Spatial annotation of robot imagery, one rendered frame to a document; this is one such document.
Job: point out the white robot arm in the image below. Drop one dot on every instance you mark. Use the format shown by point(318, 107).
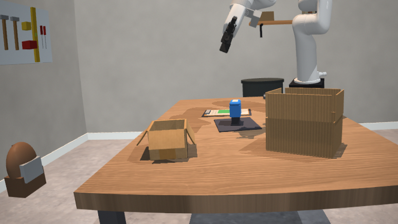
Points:
point(304, 25)

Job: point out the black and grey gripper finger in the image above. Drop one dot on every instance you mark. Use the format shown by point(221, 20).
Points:
point(224, 47)
point(228, 34)

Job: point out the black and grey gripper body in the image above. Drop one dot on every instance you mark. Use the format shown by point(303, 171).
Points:
point(238, 11)

